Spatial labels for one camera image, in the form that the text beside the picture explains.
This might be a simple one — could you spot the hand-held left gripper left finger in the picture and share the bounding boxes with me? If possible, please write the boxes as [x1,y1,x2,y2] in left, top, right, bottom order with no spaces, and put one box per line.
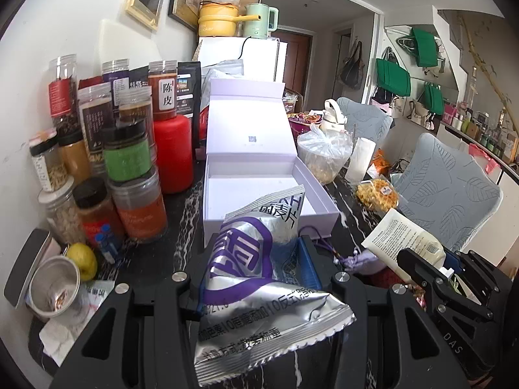
[51,247,211,389]

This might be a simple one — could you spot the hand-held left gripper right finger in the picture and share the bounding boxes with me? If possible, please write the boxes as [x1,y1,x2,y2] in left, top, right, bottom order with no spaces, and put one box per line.
[298,236,469,389]

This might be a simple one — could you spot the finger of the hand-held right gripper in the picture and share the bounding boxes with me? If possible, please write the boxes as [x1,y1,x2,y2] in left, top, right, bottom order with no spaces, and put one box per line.
[445,250,515,304]
[396,248,492,322]

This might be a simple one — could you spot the white printed packet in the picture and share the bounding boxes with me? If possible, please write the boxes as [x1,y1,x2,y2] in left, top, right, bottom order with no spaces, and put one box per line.
[361,208,454,277]

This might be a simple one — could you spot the dark red fluffy scrunchie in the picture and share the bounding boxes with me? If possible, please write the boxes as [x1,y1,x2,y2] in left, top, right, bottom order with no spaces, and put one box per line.
[365,271,407,289]

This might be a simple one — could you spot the purple tassel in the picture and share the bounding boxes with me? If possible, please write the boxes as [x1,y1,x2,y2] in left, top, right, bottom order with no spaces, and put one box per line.
[300,227,392,276]

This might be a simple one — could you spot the silver purple snack packet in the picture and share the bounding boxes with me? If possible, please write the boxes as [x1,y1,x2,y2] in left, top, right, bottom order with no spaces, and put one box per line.
[194,184,356,387]

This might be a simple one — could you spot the lavender gift box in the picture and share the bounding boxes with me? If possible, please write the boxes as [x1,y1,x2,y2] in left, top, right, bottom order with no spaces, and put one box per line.
[201,78,341,248]

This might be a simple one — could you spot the grey leaf-pattern chair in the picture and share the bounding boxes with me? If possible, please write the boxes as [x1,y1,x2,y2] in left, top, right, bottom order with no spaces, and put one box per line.
[336,97,394,159]
[391,133,504,269]

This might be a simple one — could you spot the waffle in clear wrapper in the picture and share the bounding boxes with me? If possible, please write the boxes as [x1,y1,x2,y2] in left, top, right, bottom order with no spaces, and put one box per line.
[355,177,401,212]

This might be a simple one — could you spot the large orange label jar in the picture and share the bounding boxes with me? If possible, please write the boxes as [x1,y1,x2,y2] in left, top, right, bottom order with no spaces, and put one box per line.
[107,168,169,242]

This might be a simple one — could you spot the blue cap vial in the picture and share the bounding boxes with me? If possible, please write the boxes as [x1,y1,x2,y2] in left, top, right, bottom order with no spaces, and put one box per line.
[91,229,112,260]
[103,223,123,252]

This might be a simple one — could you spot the pink bag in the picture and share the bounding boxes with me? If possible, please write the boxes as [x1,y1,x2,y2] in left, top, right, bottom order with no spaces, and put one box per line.
[468,144,502,180]

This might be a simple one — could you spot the yellow fruit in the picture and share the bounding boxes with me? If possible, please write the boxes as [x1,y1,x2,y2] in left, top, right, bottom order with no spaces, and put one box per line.
[66,243,98,283]

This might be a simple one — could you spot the orange snack packet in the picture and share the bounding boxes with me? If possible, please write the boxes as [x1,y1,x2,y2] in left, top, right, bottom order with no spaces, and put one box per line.
[371,150,392,179]

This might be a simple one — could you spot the plastic bag of snacks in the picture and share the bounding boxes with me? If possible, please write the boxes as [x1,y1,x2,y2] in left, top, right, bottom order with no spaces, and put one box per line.
[297,124,354,185]

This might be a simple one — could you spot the red label spice jar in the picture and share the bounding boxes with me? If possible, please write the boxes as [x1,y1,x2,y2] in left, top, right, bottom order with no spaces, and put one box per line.
[73,177,123,248]

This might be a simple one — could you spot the white crumpled packet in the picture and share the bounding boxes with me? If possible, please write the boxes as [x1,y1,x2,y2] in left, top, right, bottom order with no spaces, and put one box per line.
[38,279,119,367]

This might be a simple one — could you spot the row of small bottles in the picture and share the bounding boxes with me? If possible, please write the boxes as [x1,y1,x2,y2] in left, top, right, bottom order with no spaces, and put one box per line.
[442,105,519,159]

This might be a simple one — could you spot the red canister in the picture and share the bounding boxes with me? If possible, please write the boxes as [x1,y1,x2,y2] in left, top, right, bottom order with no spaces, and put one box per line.
[153,114,194,194]

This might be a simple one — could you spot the metal tin cup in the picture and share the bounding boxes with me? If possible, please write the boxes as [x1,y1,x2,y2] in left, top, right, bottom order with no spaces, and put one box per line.
[28,256,82,323]

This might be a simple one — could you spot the oat jar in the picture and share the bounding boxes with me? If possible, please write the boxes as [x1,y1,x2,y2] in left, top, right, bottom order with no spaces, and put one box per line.
[38,178,86,244]

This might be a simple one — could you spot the green label jar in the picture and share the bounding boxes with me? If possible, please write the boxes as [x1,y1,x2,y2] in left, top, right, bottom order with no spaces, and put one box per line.
[101,117,157,182]

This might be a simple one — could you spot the white kettle bottle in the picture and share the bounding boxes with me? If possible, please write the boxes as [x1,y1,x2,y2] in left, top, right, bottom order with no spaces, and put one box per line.
[320,99,348,133]

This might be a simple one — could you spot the grey glasses case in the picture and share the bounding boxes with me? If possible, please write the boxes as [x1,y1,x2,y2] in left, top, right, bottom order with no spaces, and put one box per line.
[4,229,53,307]

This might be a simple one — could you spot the green tote bag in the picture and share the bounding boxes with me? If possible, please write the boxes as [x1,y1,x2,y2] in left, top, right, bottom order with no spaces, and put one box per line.
[424,83,445,115]
[376,59,411,98]
[411,28,439,67]

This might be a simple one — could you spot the yellow powder jar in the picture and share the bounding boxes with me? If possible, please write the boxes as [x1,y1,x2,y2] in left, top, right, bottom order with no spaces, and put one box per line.
[57,130,92,183]

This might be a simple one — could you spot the brown label jar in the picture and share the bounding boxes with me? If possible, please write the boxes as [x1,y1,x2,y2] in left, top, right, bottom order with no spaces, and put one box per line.
[77,83,116,175]

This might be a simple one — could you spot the clear jar brown contents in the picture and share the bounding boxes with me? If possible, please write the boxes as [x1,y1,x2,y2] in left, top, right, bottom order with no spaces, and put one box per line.
[117,87,155,124]

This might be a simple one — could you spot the small seed jar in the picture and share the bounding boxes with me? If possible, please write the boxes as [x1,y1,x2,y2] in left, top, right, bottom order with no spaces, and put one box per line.
[29,129,67,192]

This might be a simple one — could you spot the black coffee pouch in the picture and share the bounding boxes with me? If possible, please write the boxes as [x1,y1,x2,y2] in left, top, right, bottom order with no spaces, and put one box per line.
[177,62,209,159]

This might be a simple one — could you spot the brown door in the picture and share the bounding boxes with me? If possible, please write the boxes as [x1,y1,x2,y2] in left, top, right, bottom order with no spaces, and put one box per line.
[280,28,313,106]

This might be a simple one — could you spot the orange jar white label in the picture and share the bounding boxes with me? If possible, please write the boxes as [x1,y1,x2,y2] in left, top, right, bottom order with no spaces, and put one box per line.
[148,61,179,120]

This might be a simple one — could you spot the dark handbag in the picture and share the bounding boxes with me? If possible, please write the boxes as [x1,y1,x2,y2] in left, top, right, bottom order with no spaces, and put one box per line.
[340,41,364,90]

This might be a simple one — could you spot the silver foil bag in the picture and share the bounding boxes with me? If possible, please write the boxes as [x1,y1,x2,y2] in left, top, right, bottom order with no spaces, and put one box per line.
[211,60,245,80]

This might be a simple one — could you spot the black snack pouch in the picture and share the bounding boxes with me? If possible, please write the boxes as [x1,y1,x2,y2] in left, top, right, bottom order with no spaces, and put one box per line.
[130,67,153,94]

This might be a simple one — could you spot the white fridge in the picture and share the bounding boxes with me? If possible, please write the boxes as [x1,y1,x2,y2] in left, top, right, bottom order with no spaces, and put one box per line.
[198,36,288,87]

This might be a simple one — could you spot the dark label clear jar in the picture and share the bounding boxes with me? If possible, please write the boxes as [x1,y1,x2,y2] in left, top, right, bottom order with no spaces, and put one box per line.
[101,60,130,90]

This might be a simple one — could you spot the red label clear jar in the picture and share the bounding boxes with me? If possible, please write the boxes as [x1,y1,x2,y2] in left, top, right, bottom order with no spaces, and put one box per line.
[49,54,79,131]

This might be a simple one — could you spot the green electric kettle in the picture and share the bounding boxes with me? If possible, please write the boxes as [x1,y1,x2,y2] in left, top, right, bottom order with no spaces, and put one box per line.
[242,3,280,40]

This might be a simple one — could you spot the yellow cooking pot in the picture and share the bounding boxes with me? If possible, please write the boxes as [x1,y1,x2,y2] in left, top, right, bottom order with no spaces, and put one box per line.
[198,2,261,38]

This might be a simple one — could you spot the black power cable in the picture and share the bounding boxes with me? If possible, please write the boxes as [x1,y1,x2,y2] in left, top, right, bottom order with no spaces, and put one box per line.
[237,36,253,62]

